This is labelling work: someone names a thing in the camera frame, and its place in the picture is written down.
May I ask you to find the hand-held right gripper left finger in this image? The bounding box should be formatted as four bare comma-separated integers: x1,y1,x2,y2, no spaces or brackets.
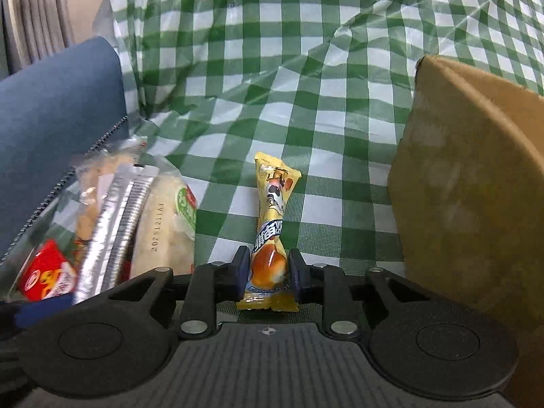
108,245,251,341

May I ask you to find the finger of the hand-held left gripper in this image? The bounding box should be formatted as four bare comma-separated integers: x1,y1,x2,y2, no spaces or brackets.
0,301,64,343

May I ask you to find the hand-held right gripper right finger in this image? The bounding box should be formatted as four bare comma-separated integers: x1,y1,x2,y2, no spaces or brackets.
288,249,430,341

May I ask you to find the yellow snack packet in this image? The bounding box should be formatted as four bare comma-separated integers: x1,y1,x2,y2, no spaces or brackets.
236,152,302,312

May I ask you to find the clear zip bag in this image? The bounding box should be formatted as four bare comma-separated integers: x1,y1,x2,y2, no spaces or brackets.
0,115,200,304

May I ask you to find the brown cardboard box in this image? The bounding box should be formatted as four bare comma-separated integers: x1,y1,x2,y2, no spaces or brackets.
388,54,544,408

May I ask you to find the red cartoon snack packet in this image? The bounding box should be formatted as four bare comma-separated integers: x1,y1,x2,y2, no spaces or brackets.
17,239,80,303

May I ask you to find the green label cracker packet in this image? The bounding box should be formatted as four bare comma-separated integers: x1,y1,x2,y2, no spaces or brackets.
131,166,199,282

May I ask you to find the brown biscuit packet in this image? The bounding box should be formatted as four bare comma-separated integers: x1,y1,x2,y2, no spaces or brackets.
74,152,139,245

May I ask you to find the silver-edged cracker packet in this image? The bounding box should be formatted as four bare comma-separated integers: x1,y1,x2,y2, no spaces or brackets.
74,162,160,304

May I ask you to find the green checkered tablecloth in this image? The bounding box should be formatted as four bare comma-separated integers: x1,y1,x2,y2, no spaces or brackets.
91,0,544,319

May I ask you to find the grey curtain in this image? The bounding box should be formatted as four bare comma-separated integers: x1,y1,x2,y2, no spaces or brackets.
0,0,111,75

